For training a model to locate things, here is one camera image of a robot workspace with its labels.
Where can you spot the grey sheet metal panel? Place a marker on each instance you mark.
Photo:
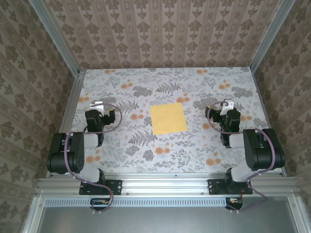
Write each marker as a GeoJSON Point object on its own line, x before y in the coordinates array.
{"type": "Point", "coordinates": [158, 221]}

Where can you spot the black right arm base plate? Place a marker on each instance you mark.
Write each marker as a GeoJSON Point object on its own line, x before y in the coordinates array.
{"type": "Point", "coordinates": [213, 187]}

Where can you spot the yellow paper sheet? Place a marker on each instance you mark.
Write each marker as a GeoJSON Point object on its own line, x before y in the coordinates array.
{"type": "Point", "coordinates": [168, 119]}

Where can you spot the aluminium cross beam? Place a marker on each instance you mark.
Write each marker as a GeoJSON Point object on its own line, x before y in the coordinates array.
{"type": "Point", "coordinates": [165, 185]}

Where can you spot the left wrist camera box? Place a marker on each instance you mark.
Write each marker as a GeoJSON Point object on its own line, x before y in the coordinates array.
{"type": "Point", "coordinates": [97, 105]}

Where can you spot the aluminium side rail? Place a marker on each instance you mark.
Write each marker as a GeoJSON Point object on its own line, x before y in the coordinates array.
{"type": "Point", "coordinates": [262, 102]}
{"type": "Point", "coordinates": [73, 97]}

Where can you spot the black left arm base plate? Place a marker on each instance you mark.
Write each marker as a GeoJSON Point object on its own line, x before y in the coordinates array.
{"type": "Point", "coordinates": [116, 187]}

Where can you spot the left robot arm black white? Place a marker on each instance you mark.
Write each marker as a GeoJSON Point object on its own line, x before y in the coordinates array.
{"type": "Point", "coordinates": [60, 160]}

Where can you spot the floral patterned table mat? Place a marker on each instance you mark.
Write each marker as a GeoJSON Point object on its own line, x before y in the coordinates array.
{"type": "Point", "coordinates": [145, 80]}

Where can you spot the aluminium frame post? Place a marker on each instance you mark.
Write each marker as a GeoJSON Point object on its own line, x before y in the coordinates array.
{"type": "Point", "coordinates": [56, 38]}
{"type": "Point", "coordinates": [269, 34]}

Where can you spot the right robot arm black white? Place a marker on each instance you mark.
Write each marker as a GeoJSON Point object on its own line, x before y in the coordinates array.
{"type": "Point", "coordinates": [264, 155]}

